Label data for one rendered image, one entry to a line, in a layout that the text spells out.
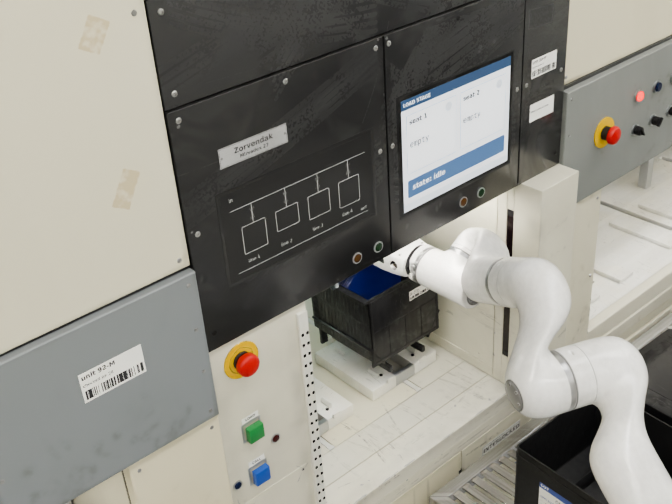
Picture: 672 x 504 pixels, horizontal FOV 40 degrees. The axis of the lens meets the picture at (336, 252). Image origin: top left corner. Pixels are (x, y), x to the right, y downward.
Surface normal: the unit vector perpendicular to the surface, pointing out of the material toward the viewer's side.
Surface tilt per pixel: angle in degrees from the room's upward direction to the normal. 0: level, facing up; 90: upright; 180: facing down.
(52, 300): 90
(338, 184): 90
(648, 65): 90
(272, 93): 90
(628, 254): 0
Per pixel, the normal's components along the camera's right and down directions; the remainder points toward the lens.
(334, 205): 0.66, 0.36
